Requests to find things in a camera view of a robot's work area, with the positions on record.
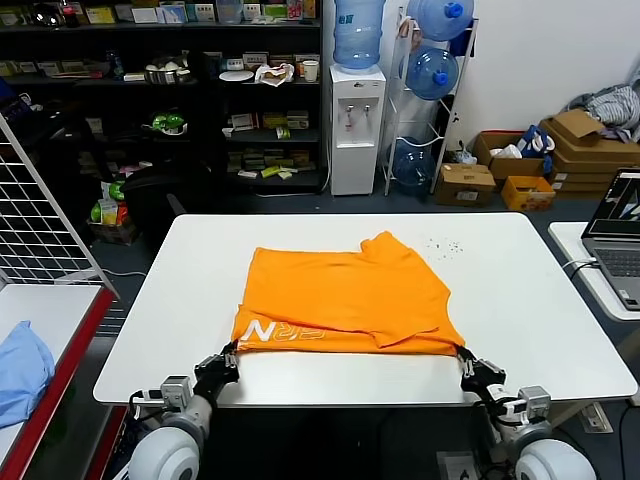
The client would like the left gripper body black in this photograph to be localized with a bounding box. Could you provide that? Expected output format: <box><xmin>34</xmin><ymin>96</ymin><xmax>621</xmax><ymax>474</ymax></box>
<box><xmin>193</xmin><ymin>352</ymin><xmax>241</xmax><ymax>401</ymax></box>

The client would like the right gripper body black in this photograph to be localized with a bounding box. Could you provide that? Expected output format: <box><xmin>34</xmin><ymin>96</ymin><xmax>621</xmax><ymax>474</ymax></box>
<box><xmin>459</xmin><ymin>357</ymin><xmax>506</xmax><ymax>401</ymax></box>

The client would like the orange t-shirt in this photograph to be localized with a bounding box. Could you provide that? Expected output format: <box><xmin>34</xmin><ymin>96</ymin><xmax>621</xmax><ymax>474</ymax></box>
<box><xmin>230</xmin><ymin>230</ymin><xmax>467</xmax><ymax>357</ymax></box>

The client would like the pile of striped clothes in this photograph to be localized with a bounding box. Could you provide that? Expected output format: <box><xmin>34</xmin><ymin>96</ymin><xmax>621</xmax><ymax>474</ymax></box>
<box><xmin>565</xmin><ymin>84</ymin><xmax>640</xmax><ymax>144</ymax></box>

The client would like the white box with black mark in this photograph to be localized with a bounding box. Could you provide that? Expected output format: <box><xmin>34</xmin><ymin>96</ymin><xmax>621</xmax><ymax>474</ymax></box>
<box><xmin>436</xmin><ymin>451</ymin><xmax>484</xmax><ymax>480</ymax></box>

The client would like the small white side table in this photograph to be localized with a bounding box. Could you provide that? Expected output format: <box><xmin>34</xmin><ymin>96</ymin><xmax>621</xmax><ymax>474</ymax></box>
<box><xmin>547</xmin><ymin>221</ymin><xmax>640</xmax><ymax>361</ymax></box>

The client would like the yellow cardboard box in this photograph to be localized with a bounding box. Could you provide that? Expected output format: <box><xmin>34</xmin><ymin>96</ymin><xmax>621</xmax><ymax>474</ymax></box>
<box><xmin>499</xmin><ymin>175</ymin><xmax>556</xmax><ymax>212</ymax></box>

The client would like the black office chair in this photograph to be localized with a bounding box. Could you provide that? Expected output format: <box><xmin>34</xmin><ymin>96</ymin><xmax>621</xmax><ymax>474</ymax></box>
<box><xmin>121</xmin><ymin>162</ymin><xmax>216</xmax><ymax>246</ymax></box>

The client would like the closed brown cardboard box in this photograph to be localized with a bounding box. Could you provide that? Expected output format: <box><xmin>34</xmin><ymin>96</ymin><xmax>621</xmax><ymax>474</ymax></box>
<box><xmin>432</xmin><ymin>163</ymin><xmax>497</xmax><ymax>209</ymax></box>

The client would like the grey laptop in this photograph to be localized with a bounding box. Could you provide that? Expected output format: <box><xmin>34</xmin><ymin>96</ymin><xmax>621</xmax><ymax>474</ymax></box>
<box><xmin>579</xmin><ymin>167</ymin><xmax>640</xmax><ymax>312</ymax></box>

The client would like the red-edged white table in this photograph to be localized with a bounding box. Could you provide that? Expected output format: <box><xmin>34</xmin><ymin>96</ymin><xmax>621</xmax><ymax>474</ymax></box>
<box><xmin>0</xmin><ymin>283</ymin><xmax>129</xmax><ymax>480</ymax></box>

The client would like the box of snack bags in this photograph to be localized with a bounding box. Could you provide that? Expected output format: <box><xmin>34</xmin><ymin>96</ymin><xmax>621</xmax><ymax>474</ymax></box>
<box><xmin>87</xmin><ymin>180</ymin><xmax>139</xmax><ymax>247</ymax></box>

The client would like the light blue cloth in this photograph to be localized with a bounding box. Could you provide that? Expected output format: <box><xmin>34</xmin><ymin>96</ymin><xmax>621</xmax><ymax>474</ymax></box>
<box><xmin>0</xmin><ymin>320</ymin><xmax>56</xmax><ymax>430</ymax></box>

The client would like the open brown cardboard box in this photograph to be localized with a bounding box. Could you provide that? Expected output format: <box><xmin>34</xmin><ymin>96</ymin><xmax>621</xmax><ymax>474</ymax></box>
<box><xmin>472</xmin><ymin>130</ymin><xmax>547</xmax><ymax>181</ymax></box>

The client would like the blue water jug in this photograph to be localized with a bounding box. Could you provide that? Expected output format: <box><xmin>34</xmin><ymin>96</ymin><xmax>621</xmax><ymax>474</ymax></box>
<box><xmin>405</xmin><ymin>0</ymin><xmax>475</xmax><ymax>43</ymax></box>
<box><xmin>404</xmin><ymin>46</ymin><xmax>460</xmax><ymax>103</ymax></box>
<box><xmin>392</xmin><ymin>137</ymin><xmax>437</xmax><ymax>190</ymax></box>

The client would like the stack of brown cardboard boxes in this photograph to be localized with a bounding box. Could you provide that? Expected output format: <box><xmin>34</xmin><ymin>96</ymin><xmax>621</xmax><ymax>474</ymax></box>
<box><xmin>538</xmin><ymin>110</ymin><xmax>640</xmax><ymax>194</ymax></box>

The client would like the white water dispenser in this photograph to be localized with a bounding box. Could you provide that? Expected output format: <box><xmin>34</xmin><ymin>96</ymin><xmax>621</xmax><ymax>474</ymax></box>
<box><xmin>328</xmin><ymin>64</ymin><xmax>387</xmax><ymax>197</ymax></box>

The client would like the green bag on shelf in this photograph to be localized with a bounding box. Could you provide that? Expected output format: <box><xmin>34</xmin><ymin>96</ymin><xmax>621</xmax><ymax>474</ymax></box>
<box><xmin>141</xmin><ymin>112</ymin><xmax>190</xmax><ymax>137</ymax></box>

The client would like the black shelving unit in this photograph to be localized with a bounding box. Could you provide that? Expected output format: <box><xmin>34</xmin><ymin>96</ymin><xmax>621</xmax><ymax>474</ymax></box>
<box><xmin>0</xmin><ymin>0</ymin><xmax>324</xmax><ymax>197</ymax></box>

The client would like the white metal jug rack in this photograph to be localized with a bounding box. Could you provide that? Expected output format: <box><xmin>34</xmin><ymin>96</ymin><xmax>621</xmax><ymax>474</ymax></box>
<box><xmin>382</xmin><ymin>7</ymin><xmax>479</xmax><ymax>197</ymax></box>

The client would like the white plastic bag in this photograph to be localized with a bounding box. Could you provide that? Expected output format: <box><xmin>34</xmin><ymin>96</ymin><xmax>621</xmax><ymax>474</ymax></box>
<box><xmin>253</xmin><ymin>63</ymin><xmax>295</xmax><ymax>90</ymax></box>

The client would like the metal bowl with white balls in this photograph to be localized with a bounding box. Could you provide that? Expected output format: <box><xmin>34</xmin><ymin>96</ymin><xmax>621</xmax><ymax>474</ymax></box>
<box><xmin>143</xmin><ymin>58</ymin><xmax>192</xmax><ymax>86</ymax></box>

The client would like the upright blue water bottle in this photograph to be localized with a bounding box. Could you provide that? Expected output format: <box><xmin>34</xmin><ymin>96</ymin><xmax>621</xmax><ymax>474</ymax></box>
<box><xmin>333</xmin><ymin>0</ymin><xmax>386</xmax><ymax>77</ymax></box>

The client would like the left wrist camera box grey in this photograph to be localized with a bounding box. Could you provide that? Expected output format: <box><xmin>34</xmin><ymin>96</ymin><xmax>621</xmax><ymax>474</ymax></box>
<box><xmin>159</xmin><ymin>375</ymin><xmax>194</xmax><ymax>407</ymax></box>

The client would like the wrist camera box grey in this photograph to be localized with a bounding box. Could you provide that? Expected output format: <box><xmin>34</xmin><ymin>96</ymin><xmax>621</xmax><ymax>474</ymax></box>
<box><xmin>517</xmin><ymin>384</ymin><xmax>551</xmax><ymax>421</ymax></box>
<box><xmin>159</xmin><ymin>375</ymin><xmax>194</xmax><ymax>407</ymax></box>

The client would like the right wrist camera box grey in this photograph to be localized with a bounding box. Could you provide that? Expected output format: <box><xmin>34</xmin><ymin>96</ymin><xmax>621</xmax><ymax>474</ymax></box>
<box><xmin>517</xmin><ymin>384</ymin><xmax>551</xmax><ymax>421</ymax></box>

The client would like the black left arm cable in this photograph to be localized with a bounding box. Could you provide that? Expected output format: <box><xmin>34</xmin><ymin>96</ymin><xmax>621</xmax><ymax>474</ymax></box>
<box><xmin>128</xmin><ymin>391</ymin><xmax>166</xmax><ymax>422</ymax></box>

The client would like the white laptop cable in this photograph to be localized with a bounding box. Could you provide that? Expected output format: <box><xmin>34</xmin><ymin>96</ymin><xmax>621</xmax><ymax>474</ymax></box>
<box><xmin>560</xmin><ymin>257</ymin><xmax>597</xmax><ymax>274</ymax></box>

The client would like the blue bag with white handles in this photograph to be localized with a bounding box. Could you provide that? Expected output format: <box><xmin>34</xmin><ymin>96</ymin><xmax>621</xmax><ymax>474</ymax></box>
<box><xmin>517</xmin><ymin>124</ymin><xmax>556</xmax><ymax>174</ymax></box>

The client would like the white wire grid panel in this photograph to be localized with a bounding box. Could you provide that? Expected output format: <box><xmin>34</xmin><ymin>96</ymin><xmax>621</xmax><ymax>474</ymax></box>
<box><xmin>0</xmin><ymin>112</ymin><xmax>121</xmax><ymax>301</ymax></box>

